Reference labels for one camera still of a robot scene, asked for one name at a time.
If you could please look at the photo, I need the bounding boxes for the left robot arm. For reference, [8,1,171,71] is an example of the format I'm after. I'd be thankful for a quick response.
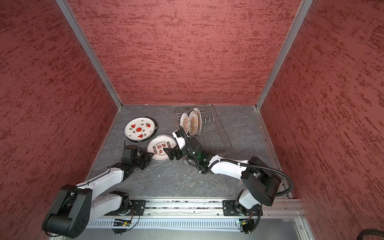
[42,145,153,239]

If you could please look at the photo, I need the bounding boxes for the corner aluminium profile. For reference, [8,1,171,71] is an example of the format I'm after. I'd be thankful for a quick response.
[256,0,313,111]
[56,0,124,110]

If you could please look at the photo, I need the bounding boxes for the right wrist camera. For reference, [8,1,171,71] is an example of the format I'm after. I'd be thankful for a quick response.
[173,135,186,150]

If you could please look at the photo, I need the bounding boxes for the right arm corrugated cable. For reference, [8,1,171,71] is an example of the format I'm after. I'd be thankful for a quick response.
[191,155,295,197]

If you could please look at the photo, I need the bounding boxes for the perforated cable tray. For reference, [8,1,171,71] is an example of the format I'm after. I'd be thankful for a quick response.
[86,218,244,232]

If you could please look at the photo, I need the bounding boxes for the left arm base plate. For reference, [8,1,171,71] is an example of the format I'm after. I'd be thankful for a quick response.
[119,200,147,217]

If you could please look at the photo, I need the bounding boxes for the dark rimmed patterned plate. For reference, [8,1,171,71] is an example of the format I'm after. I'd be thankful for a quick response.
[131,116,158,143]

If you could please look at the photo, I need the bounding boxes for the left corner aluminium profile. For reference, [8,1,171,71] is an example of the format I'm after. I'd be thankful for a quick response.
[56,0,124,110]

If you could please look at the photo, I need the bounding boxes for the metal wire dish rack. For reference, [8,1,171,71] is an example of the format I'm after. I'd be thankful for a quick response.
[174,105,233,157]

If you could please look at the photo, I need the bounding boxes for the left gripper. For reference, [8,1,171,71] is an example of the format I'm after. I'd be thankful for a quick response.
[132,149,155,170]

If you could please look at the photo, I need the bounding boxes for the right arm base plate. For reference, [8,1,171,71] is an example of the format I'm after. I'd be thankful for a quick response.
[222,200,263,217]

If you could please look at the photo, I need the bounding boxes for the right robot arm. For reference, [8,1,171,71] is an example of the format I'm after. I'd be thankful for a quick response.
[163,127,282,216]

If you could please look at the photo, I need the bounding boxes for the aluminium front rail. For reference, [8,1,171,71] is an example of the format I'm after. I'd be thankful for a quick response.
[61,197,306,218]

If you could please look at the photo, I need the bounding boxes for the watermelon print white plate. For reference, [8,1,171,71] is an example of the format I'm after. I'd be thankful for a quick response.
[124,117,157,142]

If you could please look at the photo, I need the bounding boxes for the orange sunburst plate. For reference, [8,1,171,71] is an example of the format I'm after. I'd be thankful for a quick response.
[180,112,190,135]
[189,107,202,136]

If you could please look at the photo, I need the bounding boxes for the right corner aluminium profile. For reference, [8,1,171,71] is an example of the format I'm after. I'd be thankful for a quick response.
[256,0,313,111]

